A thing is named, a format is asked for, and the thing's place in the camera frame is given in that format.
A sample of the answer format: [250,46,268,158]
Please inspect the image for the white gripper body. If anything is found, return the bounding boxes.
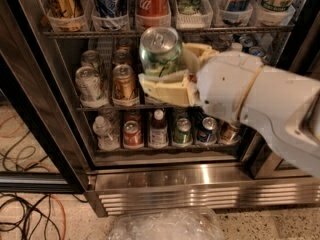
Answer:
[196,51,264,122]

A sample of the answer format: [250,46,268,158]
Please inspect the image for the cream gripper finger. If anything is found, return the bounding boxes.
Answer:
[182,43,218,74]
[138,70,198,107]

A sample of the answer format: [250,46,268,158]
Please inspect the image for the green soda can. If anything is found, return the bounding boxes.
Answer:
[139,27,183,77]

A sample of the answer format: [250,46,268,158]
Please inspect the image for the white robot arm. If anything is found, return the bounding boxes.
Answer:
[139,48,320,178]

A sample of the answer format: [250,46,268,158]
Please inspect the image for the clear water bottle middle shelf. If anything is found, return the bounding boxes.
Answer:
[230,42,243,52]

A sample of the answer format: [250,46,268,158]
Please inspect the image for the clear water bottle shelf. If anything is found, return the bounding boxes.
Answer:
[230,42,243,52]
[93,116,119,151]

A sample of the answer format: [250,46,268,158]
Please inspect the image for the silver blue can middle rear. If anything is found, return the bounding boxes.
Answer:
[248,46,267,58]

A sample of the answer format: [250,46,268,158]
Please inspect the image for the green can bottom shelf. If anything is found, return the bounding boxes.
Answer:
[173,118,192,145]

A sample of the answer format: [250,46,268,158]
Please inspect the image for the brown juice bottle bottom shelf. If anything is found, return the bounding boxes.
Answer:
[149,109,168,148]

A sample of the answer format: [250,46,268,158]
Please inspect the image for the brown can bottom shelf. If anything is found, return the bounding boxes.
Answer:
[220,122,241,145]

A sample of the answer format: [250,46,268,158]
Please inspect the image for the gold can middle shelf front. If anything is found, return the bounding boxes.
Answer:
[113,64,136,100]

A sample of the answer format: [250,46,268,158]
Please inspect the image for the blue can bottom shelf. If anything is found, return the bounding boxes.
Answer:
[197,117,218,144]

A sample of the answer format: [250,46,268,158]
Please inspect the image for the gold can middle shelf rear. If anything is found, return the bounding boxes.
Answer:
[112,49,133,66]

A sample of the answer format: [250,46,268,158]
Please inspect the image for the red cola can bottom shelf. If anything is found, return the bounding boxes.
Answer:
[123,121,143,149]

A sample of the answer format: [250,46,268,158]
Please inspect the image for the red cola can shelf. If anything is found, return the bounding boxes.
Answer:
[123,121,143,149]
[137,0,168,17]

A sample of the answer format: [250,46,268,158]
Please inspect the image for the red cola can top shelf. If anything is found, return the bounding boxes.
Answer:
[137,0,168,17]

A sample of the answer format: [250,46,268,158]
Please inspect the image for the clear water bottle bottom shelf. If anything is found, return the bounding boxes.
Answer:
[93,116,119,151]

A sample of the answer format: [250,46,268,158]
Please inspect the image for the silver can middle shelf front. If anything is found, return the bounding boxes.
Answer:
[75,66,105,102]

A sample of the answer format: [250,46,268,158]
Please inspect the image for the silver can shelf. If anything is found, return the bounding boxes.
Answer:
[75,66,105,102]
[81,50,102,73]

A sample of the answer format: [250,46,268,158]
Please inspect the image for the silver can middle shelf rear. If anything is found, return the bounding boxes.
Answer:
[81,50,102,73]

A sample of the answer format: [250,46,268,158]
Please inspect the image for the stainless steel fridge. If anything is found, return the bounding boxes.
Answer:
[1,0,319,217]

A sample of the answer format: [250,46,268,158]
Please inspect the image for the left glass fridge door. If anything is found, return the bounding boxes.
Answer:
[0,0,90,193]

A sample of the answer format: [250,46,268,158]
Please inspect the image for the clear plastic bag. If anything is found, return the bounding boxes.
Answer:
[107,208,225,240]

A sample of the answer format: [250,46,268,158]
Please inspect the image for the middle wire shelf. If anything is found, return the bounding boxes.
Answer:
[76,103,192,111]

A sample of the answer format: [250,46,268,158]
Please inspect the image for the wire shelf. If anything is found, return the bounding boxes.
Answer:
[76,103,192,111]
[43,24,294,39]

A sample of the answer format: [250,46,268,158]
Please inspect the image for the top wire shelf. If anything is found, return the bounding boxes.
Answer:
[43,24,294,39]

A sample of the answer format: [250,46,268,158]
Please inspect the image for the orange floor cable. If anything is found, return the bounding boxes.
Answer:
[49,193,68,240]

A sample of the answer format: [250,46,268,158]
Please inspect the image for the black floor cables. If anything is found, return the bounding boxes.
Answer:
[0,193,89,240]

